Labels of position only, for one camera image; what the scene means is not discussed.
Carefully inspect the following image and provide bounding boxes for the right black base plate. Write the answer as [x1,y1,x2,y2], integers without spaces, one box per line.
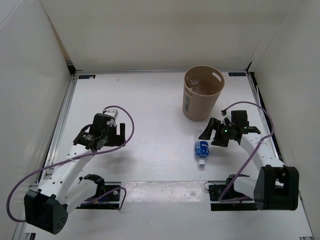
[203,181,258,212]

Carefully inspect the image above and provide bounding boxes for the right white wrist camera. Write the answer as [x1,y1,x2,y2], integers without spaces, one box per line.
[221,109,232,126]

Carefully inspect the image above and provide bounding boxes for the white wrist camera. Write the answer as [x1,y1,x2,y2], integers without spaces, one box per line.
[102,108,119,126]
[221,109,232,126]

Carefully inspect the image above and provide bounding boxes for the small clear labelled bottle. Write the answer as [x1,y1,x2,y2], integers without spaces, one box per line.
[189,85,209,96]

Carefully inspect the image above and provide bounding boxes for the dark blue corner label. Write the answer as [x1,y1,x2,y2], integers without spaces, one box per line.
[228,72,246,77]

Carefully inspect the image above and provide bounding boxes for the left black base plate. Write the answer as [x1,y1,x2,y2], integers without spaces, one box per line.
[76,181,122,210]

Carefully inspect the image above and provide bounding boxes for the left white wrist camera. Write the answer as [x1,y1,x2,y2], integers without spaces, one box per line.
[102,108,119,126]

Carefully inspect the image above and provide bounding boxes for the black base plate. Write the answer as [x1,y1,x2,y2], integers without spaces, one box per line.
[203,181,258,212]
[76,181,122,210]

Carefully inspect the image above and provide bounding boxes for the brown cylindrical bin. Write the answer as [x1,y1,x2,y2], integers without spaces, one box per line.
[182,65,225,121]

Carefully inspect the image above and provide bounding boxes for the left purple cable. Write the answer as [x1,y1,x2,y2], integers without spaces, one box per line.
[6,104,136,223]

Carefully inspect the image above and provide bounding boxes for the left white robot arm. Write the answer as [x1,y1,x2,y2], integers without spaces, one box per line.
[24,108,126,235]

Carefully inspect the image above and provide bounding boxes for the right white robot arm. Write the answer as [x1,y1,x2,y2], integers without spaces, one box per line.
[199,110,299,211]

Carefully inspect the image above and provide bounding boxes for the clear plastic bottle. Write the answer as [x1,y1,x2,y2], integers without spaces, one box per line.
[186,77,201,88]

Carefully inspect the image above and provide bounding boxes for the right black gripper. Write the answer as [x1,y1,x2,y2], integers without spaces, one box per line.
[198,117,236,148]

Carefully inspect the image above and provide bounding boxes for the blue label plastic bottle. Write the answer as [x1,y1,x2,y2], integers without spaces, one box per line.
[193,126,209,168]

